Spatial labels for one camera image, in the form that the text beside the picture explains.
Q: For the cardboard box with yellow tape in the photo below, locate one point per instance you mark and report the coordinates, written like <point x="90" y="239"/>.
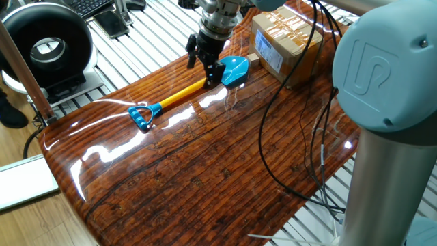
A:
<point x="283" y="30"/>

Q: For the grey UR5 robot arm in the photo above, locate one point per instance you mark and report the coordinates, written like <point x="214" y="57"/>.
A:
<point x="382" y="75"/>

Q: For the white wrist mounting bracket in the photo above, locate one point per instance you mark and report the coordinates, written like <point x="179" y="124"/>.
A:
<point x="208" y="4"/>

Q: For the metal stand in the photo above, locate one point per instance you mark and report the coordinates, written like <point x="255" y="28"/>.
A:
<point x="121" y="13"/>

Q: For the blue yellow toy shovel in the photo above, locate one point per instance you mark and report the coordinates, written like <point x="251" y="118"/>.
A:
<point x="235" y="70"/>

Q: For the slanted brown frame post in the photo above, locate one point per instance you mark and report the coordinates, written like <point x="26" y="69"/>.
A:
<point x="24" y="71"/>

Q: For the grey ribbed aluminium table base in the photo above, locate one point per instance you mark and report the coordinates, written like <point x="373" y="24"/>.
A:
<point x="336" y="184"/>

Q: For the black keyboard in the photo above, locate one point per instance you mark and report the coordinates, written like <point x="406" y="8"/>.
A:
<point x="85" y="7"/>

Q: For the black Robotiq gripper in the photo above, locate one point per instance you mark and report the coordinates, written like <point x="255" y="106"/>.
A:
<point x="210" y="46"/>

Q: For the black computer mouse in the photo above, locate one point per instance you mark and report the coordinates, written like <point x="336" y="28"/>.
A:
<point x="136" y="4"/>

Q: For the small wooden cube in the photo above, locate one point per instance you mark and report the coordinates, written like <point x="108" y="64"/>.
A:
<point x="253" y="60"/>

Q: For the white flat panel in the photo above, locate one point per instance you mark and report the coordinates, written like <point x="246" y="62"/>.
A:
<point x="24" y="181"/>

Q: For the black smartphone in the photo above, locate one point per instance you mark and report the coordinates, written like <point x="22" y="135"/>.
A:
<point x="111" y="24"/>

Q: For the white device base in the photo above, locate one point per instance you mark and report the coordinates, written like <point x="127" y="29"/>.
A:
<point x="92" y="77"/>

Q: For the black shoe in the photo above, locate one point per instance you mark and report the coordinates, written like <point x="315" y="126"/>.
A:
<point x="12" y="116"/>

